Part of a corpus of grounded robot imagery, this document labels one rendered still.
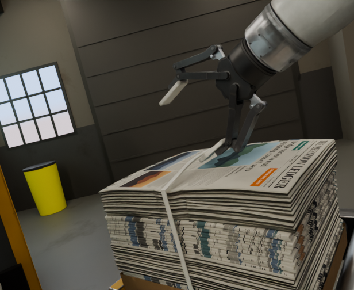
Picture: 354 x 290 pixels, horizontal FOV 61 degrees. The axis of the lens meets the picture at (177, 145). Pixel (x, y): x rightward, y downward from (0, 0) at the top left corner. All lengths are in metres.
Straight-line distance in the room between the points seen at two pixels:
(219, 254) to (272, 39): 0.31
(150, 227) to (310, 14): 0.40
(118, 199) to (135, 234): 0.07
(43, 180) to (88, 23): 2.37
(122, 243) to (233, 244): 0.26
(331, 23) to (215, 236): 0.33
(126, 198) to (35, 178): 4.12
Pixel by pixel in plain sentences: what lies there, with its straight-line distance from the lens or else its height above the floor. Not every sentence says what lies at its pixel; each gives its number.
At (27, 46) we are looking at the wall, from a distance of 5.28.
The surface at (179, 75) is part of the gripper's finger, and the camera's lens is 0.57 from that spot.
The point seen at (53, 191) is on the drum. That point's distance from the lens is 4.70.
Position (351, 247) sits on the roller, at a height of 0.80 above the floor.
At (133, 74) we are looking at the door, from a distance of 4.66.
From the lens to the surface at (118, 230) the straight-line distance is 0.62.
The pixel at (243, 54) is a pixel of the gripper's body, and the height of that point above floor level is 1.21.
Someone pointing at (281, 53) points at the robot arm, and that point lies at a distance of 0.46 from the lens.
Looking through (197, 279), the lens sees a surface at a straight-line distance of 0.53.
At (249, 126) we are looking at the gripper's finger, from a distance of 0.51.
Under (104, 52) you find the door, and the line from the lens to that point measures 4.78.
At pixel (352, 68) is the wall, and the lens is 4.73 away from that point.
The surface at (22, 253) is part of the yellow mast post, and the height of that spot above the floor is 0.40.
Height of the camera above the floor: 1.17
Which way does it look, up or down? 8 degrees down
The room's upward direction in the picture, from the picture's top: 14 degrees counter-clockwise
